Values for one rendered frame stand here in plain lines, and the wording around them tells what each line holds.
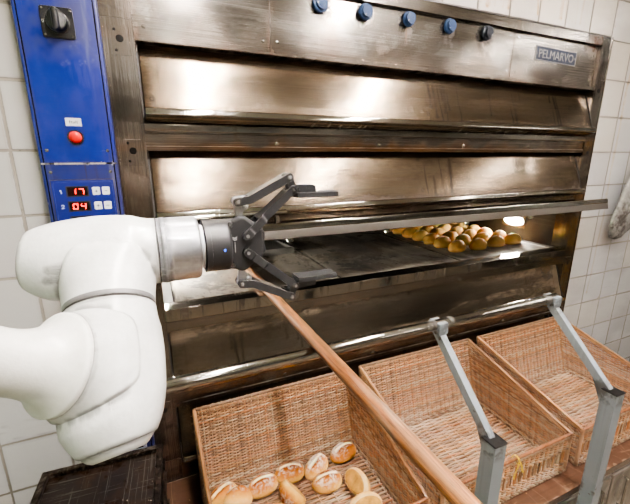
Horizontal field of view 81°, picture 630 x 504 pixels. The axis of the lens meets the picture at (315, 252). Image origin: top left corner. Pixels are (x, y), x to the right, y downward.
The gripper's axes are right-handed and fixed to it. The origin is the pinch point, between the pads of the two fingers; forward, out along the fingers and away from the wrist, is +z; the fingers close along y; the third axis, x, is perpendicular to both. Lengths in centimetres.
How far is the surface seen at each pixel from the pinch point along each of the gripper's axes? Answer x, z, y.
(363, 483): -23, 24, 85
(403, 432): 15.6, 5.6, 28.8
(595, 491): 6, 90, 88
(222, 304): -55, -9, 32
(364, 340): -17.6, 19.2, 32.3
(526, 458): -5, 71, 78
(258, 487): -36, -5, 86
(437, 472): 23.5, 5.4, 29.0
